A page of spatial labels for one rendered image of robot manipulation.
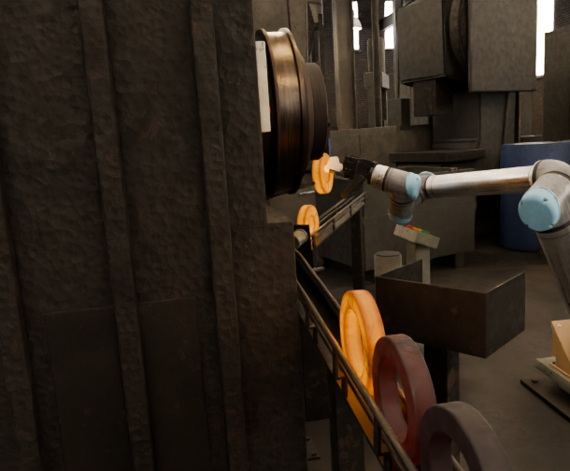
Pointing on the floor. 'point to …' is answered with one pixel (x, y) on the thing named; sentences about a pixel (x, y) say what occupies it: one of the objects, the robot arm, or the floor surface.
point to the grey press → (464, 83)
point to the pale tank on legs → (319, 40)
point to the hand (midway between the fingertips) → (322, 168)
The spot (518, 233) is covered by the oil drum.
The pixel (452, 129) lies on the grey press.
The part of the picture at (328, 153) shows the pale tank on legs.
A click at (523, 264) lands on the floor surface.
